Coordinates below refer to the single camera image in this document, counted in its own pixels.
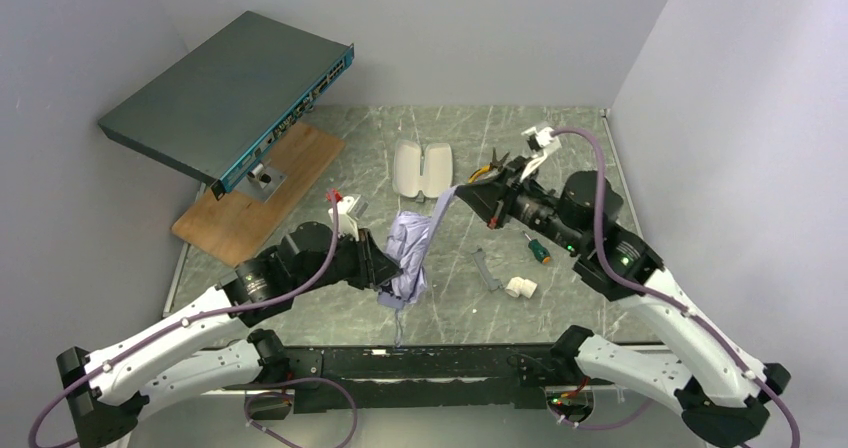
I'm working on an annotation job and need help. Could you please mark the purple umbrella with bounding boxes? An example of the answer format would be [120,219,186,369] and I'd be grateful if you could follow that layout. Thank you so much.
[377,186,459,348]

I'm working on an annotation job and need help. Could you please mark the cream umbrella case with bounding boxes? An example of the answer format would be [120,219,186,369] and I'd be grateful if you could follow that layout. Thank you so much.
[392,139,454,198]

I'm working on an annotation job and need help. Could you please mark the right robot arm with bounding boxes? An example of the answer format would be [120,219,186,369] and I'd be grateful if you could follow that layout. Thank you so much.
[456,169,791,447]

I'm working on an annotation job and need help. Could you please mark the white pipe elbow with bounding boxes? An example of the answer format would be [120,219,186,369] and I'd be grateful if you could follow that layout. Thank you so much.
[504,277,538,299]

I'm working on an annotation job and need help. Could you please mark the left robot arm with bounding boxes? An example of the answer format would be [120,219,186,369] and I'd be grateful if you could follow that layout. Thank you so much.
[57,222,403,447]

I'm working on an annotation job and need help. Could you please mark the wooden board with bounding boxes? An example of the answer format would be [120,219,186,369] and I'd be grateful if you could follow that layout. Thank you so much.
[171,122,345,267]

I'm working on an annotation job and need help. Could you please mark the yellow handled pliers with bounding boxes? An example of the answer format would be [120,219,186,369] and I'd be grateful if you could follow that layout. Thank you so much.
[468,148,510,183]

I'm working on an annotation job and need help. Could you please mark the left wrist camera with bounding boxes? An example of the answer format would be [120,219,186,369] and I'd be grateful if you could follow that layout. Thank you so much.
[327,189,369,240]

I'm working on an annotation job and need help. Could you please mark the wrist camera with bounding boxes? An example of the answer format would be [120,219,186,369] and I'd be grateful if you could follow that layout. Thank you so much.
[519,122,562,182]
[327,189,369,240]

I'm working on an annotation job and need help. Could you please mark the green handled screwdriver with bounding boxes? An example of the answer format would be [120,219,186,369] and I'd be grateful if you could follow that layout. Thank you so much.
[522,232,551,264]

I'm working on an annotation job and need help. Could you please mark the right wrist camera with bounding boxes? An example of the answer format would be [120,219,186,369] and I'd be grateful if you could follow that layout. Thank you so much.
[519,122,562,182]

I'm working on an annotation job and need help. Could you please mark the metal switch stand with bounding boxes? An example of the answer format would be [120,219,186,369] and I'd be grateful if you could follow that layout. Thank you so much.
[239,162,287,202]

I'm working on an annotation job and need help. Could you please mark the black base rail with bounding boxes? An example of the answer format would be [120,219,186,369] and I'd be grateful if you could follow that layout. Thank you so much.
[243,344,606,415]

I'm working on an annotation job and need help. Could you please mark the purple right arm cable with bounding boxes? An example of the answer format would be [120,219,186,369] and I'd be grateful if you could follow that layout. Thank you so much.
[549,126,802,448]

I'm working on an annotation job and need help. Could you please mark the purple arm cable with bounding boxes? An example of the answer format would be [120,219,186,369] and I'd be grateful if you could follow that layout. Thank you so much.
[27,199,359,448]
[549,126,802,448]

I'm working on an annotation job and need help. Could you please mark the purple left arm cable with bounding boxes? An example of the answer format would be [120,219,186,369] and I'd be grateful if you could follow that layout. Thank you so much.
[27,199,359,448]

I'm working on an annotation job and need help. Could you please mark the dark network switch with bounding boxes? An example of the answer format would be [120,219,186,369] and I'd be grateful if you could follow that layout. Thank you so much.
[97,11,355,199]

